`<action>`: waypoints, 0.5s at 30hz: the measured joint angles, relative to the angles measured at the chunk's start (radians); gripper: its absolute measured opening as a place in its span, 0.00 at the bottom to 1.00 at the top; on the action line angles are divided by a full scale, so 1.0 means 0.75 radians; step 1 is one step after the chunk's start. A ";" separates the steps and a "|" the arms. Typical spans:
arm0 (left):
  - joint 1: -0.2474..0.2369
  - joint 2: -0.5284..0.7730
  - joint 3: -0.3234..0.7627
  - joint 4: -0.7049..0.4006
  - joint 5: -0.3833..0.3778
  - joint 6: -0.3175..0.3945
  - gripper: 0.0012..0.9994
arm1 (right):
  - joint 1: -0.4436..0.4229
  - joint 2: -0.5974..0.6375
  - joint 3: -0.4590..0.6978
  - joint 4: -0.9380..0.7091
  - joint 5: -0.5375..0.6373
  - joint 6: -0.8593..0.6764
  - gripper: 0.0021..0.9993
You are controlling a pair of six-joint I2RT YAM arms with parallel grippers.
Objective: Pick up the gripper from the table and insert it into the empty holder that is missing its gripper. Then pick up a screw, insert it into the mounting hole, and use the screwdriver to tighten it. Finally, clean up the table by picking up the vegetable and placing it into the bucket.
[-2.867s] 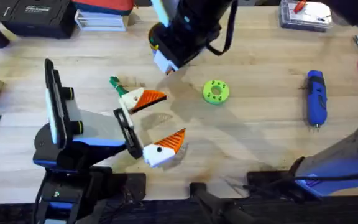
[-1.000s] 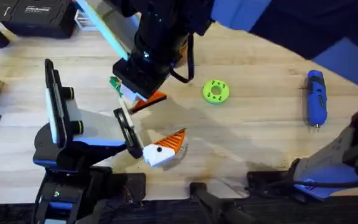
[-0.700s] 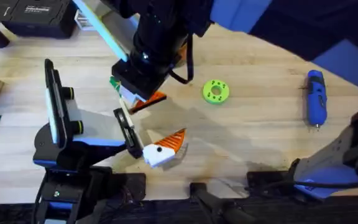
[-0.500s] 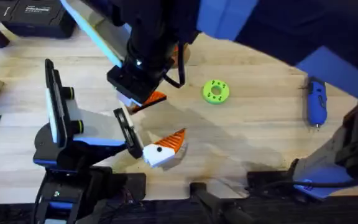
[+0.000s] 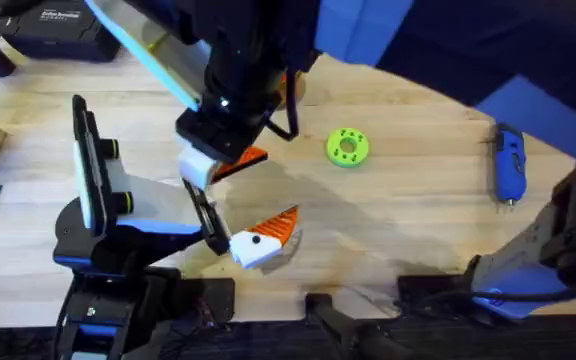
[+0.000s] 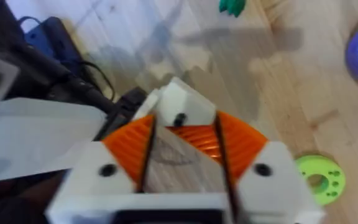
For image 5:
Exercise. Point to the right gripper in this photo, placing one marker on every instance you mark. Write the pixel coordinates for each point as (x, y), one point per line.
(240, 65)

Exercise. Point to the orange ribbed wedge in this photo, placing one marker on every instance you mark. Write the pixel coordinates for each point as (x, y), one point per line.
(240, 161)

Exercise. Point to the right wrist upright black plate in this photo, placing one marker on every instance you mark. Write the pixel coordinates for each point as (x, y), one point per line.
(163, 55)

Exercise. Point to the green disc with holes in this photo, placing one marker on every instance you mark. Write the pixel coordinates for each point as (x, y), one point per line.
(338, 152)

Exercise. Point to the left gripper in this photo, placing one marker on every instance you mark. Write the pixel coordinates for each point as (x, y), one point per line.
(153, 200)

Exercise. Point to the wrist upright black plate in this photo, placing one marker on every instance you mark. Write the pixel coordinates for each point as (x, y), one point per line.
(163, 55)
(90, 170)

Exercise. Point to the left wrist upright black plate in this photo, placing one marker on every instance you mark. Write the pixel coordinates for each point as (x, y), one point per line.
(90, 170)

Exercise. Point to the blue electric screwdriver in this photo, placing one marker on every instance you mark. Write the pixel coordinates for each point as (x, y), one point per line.
(509, 165)

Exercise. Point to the black rail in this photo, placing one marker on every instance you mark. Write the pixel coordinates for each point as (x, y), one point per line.
(278, 342)

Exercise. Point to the brown round tub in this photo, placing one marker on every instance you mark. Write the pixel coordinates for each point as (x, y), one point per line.
(299, 90)

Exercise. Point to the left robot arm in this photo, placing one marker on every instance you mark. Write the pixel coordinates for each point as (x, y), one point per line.
(93, 305)

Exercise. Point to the black box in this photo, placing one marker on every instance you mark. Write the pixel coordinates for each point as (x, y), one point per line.
(63, 30)

